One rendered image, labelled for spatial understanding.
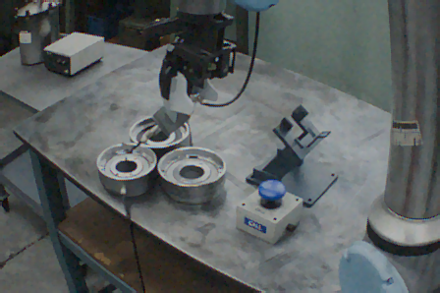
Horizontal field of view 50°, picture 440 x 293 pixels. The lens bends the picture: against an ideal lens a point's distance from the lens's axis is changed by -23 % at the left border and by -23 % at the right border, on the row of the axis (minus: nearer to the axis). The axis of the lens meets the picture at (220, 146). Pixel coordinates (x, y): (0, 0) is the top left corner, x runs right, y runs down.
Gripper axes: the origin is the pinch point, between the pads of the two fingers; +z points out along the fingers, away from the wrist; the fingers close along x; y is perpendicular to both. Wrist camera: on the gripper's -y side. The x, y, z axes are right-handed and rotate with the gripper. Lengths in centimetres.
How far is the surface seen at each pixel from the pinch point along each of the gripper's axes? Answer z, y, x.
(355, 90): 75, -32, 155
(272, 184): -0.7, 21.8, -4.3
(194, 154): 6.2, 4.7, -0.7
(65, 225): 38.1, -23.5, -13.2
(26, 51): 29, -94, 17
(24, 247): 101, -77, -6
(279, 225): 2.8, 26.1, -7.0
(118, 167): 8.2, -3.2, -11.0
